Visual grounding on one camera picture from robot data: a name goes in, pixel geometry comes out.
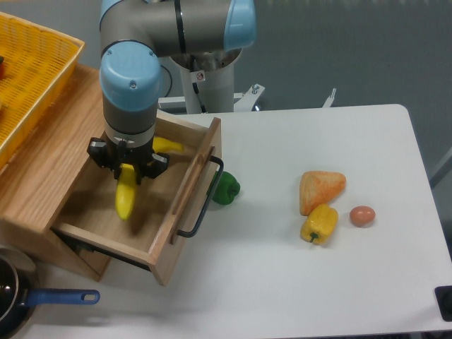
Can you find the yellow banana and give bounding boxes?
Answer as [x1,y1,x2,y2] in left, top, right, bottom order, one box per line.
[115,137,184,220]

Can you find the wooden drawer cabinet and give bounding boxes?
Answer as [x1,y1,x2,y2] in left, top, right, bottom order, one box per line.
[1,65,109,281]

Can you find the yellow bell pepper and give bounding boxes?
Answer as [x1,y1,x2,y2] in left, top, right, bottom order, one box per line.
[300,203,338,245]

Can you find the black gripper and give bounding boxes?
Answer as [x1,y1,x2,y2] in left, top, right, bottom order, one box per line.
[87,138,169,184]

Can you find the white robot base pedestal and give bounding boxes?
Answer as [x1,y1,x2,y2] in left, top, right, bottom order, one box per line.
[158,49,266,114]

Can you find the yellow plastic basket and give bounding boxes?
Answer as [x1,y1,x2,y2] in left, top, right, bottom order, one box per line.
[1,12,85,166]

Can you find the open wooden top drawer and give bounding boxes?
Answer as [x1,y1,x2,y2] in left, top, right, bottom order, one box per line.
[52,112,222,285]

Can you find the black metal drawer handle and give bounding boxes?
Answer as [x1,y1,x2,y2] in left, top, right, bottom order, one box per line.
[177,155,224,239]

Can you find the green bell pepper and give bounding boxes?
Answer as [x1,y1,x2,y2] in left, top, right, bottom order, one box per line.
[212,172,241,206]

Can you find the brown egg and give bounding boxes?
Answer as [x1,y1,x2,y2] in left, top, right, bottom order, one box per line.
[349,206,376,227]

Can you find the blue handled frying pan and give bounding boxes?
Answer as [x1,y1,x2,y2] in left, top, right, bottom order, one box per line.
[1,248,100,338]

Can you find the orange triangular bread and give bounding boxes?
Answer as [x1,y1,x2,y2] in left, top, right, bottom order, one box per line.
[299,171,347,216]

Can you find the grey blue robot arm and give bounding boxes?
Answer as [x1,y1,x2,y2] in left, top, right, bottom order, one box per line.
[88,1,256,183]

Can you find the black corner device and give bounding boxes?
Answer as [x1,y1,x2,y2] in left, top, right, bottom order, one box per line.
[434,285,452,322]

